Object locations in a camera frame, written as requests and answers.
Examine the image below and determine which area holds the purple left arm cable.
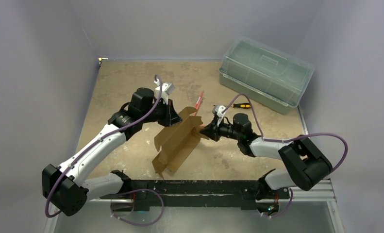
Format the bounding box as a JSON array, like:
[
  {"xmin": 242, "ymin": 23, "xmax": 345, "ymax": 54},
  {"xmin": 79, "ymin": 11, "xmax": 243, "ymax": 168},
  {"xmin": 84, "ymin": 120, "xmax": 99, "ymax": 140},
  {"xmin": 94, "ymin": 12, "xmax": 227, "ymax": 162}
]
[{"xmin": 44, "ymin": 74, "xmax": 163, "ymax": 218}]

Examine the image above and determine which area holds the brown cardboard box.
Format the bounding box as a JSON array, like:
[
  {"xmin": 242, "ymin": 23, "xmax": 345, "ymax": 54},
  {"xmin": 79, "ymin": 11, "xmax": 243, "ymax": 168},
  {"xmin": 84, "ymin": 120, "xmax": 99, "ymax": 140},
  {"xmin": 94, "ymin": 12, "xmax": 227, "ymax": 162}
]
[{"xmin": 152, "ymin": 106, "xmax": 209, "ymax": 178}]

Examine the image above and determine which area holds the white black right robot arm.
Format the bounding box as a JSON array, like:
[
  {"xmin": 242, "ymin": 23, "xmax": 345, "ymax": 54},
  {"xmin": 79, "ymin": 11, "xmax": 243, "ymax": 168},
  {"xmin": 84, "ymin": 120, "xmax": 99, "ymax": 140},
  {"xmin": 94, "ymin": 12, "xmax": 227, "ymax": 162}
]
[{"xmin": 200, "ymin": 113, "xmax": 333, "ymax": 198}]

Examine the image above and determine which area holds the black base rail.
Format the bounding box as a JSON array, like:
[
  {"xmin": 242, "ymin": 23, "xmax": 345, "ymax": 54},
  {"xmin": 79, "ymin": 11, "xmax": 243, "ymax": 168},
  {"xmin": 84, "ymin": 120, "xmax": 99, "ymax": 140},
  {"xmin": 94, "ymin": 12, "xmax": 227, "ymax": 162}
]
[{"xmin": 101, "ymin": 171, "xmax": 290, "ymax": 212}]

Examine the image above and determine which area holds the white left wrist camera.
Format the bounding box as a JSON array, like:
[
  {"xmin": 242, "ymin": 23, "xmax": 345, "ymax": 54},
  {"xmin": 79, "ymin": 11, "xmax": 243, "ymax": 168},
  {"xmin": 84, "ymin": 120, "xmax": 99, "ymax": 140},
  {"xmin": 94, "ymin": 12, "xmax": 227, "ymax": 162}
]
[{"xmin": 154, "ymin": 81, "xmax": 175, "ymax": 104}]

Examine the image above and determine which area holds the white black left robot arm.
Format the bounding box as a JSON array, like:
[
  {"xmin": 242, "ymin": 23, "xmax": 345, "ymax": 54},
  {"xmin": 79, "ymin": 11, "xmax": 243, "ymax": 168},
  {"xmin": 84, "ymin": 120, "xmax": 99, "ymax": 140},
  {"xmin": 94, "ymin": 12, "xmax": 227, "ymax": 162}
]
[{"xmin": 42, "ymin": 83, "xmax": 182, "ymax": 216}]

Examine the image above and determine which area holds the clear plastic storage box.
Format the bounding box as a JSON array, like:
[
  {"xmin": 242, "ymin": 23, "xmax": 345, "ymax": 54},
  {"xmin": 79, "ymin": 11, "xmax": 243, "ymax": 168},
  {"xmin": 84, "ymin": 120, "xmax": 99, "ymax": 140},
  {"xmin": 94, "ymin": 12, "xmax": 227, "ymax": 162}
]
[{"xmin": 219, "ymin": 37, "xmax": 315, "ymax": 108}]

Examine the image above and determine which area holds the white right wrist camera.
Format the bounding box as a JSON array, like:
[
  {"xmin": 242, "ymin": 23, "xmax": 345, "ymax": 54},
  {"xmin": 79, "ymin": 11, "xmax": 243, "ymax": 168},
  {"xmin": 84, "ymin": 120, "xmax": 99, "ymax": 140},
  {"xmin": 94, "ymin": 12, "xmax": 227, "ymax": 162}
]
[{"xmin": 212, "ymin": 104, "xmax": 226, "ymax": 126}]

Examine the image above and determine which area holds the yellow black screwdriver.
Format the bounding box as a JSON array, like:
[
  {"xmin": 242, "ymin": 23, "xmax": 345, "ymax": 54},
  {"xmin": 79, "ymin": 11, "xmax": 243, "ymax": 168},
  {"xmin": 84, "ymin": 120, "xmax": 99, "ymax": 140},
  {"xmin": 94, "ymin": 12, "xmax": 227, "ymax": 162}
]
[{"xmin": 232, "ymin": 103, "xmax": 251, "ymax": 109}]

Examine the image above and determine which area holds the red pen with white label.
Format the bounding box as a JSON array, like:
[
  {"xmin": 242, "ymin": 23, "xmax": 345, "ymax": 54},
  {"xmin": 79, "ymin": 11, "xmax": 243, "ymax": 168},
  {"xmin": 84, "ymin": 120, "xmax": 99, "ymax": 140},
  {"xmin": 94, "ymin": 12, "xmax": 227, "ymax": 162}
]
[{"xmin": 194, "ymin": 90, "xmax": 204, "ymax": 115}]

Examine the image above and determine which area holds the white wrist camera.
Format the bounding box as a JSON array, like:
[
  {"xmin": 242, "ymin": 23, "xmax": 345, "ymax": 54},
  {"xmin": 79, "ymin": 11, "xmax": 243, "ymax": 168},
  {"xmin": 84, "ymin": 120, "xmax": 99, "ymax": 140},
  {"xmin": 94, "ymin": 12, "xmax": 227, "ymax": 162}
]
[
  {"xmin": 154, "ymin": 81, "xmax": 175, "ymax": 104},
  {"xmin": 212, "ymin": 104, "xmax": 226, "ymax": 126}
]

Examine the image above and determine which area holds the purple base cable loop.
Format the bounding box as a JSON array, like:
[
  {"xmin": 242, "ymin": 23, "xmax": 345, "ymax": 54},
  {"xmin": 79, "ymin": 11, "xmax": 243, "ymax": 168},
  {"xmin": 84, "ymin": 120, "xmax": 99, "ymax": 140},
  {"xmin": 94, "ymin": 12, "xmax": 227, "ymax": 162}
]
[{"xmin": 110, "ymin": 189, "xmax": 165, "ymax": 227}]

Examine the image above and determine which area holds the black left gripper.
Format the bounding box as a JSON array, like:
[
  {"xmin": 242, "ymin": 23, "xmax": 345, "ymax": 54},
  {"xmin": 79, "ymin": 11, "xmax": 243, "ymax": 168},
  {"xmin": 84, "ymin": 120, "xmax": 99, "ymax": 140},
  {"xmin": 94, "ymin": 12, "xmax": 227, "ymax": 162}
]
[{"xmin": 141, "ymin": 97, "xmax": 182, "ymax": 127}]

